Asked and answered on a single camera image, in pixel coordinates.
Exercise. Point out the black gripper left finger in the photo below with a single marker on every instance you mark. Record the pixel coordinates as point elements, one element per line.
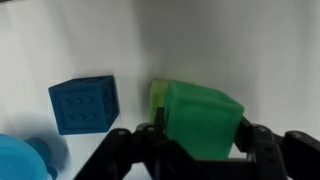
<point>163,158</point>

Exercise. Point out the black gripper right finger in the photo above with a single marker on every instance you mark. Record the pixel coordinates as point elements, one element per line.
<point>295,155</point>

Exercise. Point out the light green toy block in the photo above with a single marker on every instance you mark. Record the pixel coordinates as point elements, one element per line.
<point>158,91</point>

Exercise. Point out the dark blue toy block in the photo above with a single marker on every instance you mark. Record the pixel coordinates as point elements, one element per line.
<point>85,105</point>

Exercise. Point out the blue toy plate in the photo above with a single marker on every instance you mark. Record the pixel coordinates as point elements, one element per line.
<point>30,159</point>

